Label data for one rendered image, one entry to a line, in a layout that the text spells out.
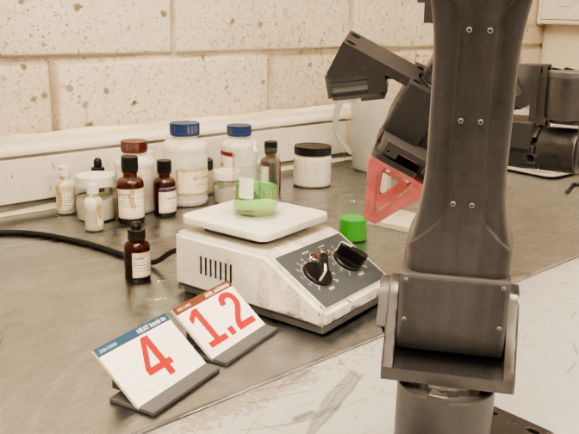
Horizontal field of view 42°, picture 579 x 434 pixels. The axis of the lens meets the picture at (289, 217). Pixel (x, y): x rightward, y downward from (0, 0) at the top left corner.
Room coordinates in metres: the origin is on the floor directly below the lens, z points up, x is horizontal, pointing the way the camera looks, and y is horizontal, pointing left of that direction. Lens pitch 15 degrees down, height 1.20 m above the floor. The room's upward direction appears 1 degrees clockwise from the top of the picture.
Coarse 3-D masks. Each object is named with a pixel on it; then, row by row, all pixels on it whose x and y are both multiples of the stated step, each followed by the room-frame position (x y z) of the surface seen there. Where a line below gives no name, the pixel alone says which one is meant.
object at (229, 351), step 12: (264, 324) 0.69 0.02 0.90; (192, 336) 0.62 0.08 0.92; (240, 336) 0.66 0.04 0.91; (252, 336) 0.66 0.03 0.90; (264, 336) 0.66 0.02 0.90; (204, 348) 0.62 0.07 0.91; (216, 348) 0.63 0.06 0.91; (228, 348) 0.63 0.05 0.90; (240, 348) 0.63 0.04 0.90; (216, 360) 0.61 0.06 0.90; (228, 360) 0.61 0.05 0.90
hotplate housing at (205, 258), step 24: (192, 240) 0.77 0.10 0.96; (216, 240) 0.75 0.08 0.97; (240, 240) 0.76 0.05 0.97; (288, 240) 0.76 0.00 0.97; (312, 240) 0.77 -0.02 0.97; (192, 264) 0.77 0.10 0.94; (216, 264) 0.75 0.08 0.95; (240, 264) 0.73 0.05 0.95; (264, 264) 0.71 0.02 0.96; (192, 288) 0.77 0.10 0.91; (240, 288) 0.73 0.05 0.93; (264, 288) 0.71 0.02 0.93; (288, 288) 0.69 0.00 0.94; (264, 312) 0.71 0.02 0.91; (288, 312) 0.69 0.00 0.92; (312, 312) 0.68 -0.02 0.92; (336, 312) 0.68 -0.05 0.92; (360, 312) 0.73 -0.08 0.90
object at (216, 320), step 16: (208, 304) 0.67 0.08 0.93; (224, 304) 0.68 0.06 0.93; (240, 304) 0.69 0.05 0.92; (192, 320) 0.64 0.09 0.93; (208, 320) 0.65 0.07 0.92; (224, 320) 0.66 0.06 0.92; (240, 320) 0.67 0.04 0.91; (256, 320) 0.69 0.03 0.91; (208, 336) 0.63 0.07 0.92; (224, 336) 0.64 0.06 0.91
